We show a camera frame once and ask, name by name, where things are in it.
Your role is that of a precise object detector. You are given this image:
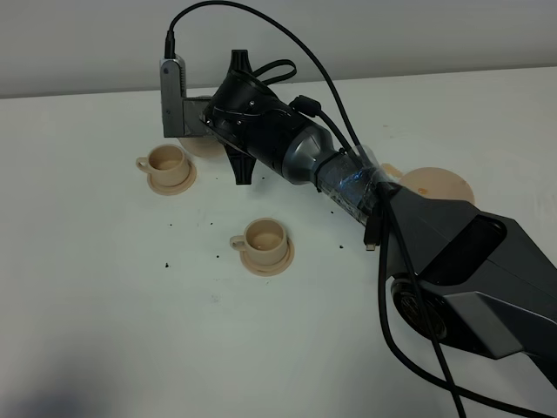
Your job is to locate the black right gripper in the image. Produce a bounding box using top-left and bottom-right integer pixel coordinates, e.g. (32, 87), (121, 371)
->
(203, 50), (305, 185)

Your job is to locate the tan ceramic teapot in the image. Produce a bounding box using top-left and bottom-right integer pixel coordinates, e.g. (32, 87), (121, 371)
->
(177, 93), (223, 158)

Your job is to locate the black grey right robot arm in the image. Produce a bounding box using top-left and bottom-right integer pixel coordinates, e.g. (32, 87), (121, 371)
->
(204, 50), (556, 381)

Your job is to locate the tan teapot saucer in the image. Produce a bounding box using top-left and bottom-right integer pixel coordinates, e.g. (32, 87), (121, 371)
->
(399, 167), (475, 205)

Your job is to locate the far tan teacup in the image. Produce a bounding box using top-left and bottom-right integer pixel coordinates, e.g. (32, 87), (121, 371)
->
(136, 145), (191, 187)

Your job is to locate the tan teacup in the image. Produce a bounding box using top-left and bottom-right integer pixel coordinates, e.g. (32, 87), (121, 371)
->
(230, 218), (288, 266)
(136, 145), (191, 187)

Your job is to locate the far tan cup saucer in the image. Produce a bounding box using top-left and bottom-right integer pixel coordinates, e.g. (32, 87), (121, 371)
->
(147, 162), (197, 196)

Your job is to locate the tan cup saucer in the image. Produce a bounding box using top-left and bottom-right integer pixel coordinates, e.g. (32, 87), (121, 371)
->
(147, 162), (197, 196)
(239, 239), (295, 277)

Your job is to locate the near tan teacup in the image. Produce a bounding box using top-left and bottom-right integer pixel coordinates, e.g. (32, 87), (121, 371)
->
(230, 218), (288, 266)

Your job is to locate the near tan cup saucer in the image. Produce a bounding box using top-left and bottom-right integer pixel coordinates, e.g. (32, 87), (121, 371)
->
(239, 239), (295, 277)

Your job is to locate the black right camera cable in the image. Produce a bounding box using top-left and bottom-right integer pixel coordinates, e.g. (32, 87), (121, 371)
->
(164, 0), (557, 418)

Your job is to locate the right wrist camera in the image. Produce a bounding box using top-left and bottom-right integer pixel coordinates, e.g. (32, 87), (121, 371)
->
(160, 56), (212, 138)

